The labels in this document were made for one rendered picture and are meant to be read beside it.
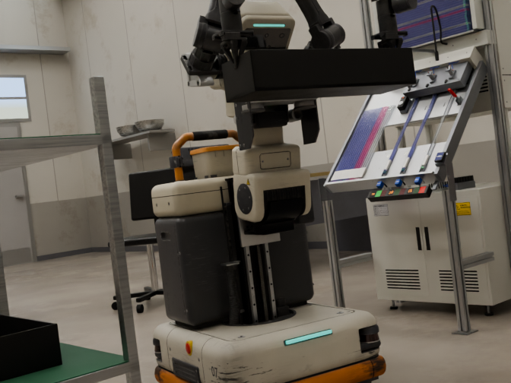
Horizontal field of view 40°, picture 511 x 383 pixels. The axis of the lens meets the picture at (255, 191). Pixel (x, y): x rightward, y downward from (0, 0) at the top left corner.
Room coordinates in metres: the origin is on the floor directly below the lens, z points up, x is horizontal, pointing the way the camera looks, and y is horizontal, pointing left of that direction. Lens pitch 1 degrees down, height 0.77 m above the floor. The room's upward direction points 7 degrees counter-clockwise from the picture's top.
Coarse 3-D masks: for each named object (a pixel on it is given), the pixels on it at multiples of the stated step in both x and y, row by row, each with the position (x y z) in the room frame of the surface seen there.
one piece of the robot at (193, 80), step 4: (188, 76) 2.31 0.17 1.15; (192, 76) 2.30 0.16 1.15; (196, 76) 2.26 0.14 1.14; (200, 76) 2.25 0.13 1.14; (204, 76) 2.26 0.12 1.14; (208, 76) 2.27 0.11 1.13; (188, 80) 2.32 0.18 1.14; (192, 80) 2.30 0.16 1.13; (196, 80) 2.26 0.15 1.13; (200, 80) 2.24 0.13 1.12; (204, 80) 2.25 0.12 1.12; (208, 80) 2.26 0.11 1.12; (212, 80) 2.26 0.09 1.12; (188, 84) 2.32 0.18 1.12; (192, 84) 2.29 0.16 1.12; (196, 84) 2.27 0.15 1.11; (200, 84) 2.24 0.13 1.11; (204, 84) 2.25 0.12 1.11; (208, 84) 2.26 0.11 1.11; (212, 84) 2.26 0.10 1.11
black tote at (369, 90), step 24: (384, 48) 2.09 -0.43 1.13; (408, 48) 2.14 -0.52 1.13; (240, 72) 1.92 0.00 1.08; (264, 72) 1.88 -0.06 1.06; (288, 72) 1.92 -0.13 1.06; (312, 72) 1.96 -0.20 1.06; (336, 72) 2.00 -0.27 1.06; (360, 72) 2.04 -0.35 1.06; (384, 72) 2.09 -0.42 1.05; (408, 72) 2.13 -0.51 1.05; (240, 96) 1.94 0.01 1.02; (264, 96) 1.98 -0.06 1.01; (288, 96) 2.04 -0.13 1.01; (312, 96) 2.11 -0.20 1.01; (336, 96) 2.19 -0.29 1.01
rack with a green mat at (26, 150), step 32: (96, 96) 1.83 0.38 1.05; (96, 128) 1.84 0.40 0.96; (0, 160) 1.95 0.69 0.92; (32, 160) 2.09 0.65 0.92; (0, 256) 2.50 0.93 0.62; (0, 288) 2.49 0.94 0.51; (128, 288) 1.84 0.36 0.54; (128, 320) 1.83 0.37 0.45; (64, 352) 2.04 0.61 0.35; (96, 352) 1.98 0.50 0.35; (128, 352) 1.83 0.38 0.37
